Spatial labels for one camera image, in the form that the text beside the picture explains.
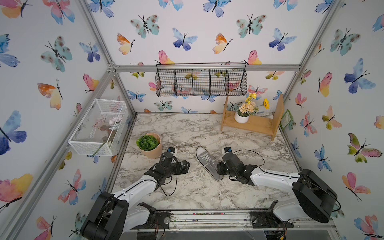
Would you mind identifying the flowers in white pot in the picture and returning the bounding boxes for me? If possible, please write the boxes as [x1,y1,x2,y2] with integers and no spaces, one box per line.
[234,93,270,124]

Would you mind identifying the green plant in terracotta pot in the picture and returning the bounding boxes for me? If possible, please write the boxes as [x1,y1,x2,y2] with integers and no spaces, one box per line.
[136,133,162,159]

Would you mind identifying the white mesh wall basket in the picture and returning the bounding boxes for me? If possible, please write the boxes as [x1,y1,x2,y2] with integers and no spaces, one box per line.
[68,99,129,157]

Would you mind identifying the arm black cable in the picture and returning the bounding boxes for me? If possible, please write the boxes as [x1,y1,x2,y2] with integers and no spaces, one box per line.
[157,170,179,198]
[232,149,301,178]

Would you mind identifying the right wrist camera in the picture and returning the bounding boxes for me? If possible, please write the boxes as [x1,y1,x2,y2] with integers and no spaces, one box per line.
[223,147,233,155]

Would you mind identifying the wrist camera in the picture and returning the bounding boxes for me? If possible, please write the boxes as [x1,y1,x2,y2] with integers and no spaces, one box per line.
[223,147,233,155]
[167,147,178,156]

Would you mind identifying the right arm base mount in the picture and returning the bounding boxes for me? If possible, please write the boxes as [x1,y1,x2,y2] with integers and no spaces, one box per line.
[250,200,294,229]

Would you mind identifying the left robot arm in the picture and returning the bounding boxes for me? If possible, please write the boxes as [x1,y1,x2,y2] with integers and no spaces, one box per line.
[80,149,191,240]

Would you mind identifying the wooden shelf rack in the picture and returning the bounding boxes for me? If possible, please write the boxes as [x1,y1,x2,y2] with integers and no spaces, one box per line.
[221,95,284,142]

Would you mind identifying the grey canvas sneaker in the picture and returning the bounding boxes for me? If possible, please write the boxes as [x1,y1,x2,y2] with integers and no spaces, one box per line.
[196,147,224,181]

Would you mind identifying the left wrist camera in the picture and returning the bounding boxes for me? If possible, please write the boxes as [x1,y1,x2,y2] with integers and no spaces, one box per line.
[167,147,178,156]

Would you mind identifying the aluminium front rail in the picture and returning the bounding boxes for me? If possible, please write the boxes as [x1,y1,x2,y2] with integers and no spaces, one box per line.
[82,209,338,232]

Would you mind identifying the black wire wall basket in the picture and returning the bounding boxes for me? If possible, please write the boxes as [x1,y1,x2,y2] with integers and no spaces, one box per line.
[155,63,248,97]

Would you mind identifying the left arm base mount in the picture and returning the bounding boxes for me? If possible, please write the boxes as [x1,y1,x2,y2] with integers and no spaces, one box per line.
[133,203,171,230]

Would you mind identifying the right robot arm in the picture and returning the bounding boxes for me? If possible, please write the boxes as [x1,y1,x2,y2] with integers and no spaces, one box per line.
[217,147,341,224]

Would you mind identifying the green framed wall card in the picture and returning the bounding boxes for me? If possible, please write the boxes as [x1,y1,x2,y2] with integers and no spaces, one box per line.
[280,110,296,131]

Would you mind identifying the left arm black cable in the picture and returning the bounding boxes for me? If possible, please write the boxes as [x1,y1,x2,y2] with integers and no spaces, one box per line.
[157,170,179,198]

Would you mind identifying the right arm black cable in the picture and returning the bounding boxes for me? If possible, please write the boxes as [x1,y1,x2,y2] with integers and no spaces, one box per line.
[232,149,301,178]

